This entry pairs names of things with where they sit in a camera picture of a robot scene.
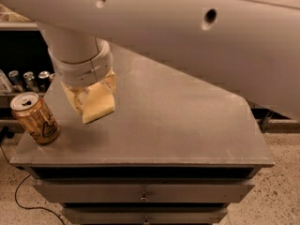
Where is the green silver can on shelf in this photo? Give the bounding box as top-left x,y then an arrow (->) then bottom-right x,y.
23,71 -> 39,93

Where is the yellow sponge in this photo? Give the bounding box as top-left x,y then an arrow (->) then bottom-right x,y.
82,82 -> 115,124

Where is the dark can on shelf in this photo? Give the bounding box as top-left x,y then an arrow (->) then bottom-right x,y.
38,71 -> 50,92

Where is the orange soda can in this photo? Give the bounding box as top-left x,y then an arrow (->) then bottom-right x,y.
10,92 -> 59,144

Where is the black floor cable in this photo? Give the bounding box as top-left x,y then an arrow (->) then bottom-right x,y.
0,145 -> 66,225

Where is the grey drawer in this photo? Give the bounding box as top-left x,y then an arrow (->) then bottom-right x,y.
33,179 -> 254,203
62,208 -> 228,225

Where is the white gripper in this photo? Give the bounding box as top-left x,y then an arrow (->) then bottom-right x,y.
48,39 -> 116,115

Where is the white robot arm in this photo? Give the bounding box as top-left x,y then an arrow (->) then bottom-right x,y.
0,0 -> 300,120

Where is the small orange can on shelf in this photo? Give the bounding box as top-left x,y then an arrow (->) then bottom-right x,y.
49,73 -> 55,83

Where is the lower grey drawer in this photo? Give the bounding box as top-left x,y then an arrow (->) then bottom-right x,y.
62,208 -> 228,225

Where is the grey drawer cabinet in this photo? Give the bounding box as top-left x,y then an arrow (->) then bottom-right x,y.
11,49 -> 274,211

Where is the upper grey drawer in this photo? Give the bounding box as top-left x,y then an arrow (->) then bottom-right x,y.
33,179 -> 254,203

